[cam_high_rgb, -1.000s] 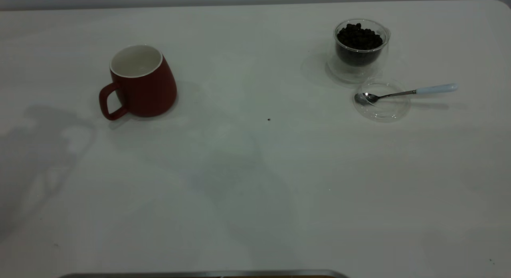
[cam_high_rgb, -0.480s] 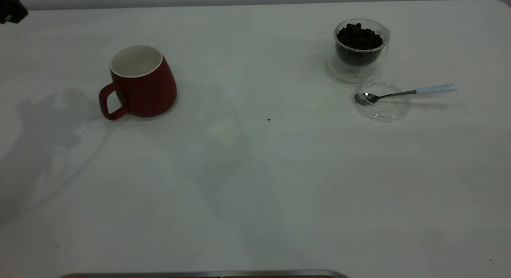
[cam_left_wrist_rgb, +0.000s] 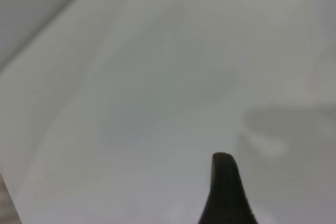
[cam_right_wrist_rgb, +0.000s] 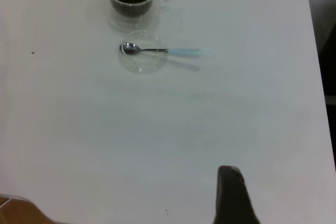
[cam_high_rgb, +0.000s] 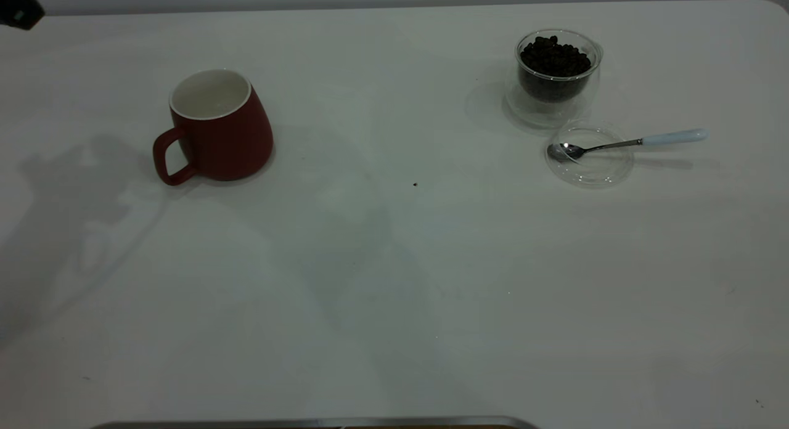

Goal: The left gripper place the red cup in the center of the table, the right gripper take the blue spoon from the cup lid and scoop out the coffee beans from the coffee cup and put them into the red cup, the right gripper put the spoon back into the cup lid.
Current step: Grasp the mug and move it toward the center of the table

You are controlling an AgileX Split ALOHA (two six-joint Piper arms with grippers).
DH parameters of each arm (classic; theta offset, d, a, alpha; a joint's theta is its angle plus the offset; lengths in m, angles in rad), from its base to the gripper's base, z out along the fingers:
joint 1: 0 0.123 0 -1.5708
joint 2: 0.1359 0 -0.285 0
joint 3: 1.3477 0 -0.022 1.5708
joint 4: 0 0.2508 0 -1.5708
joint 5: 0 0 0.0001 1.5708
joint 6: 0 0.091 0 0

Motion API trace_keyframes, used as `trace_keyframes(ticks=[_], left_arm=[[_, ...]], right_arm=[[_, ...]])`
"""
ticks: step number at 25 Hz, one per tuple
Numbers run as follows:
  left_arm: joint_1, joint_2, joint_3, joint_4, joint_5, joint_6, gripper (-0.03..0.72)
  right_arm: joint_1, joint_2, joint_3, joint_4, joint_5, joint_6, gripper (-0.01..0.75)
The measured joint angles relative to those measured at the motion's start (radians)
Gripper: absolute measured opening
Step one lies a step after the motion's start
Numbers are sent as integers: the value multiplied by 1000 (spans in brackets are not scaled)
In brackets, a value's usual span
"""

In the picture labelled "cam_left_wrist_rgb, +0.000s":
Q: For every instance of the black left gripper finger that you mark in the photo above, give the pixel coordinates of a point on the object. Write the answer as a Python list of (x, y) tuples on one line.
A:
[(225, 195)]

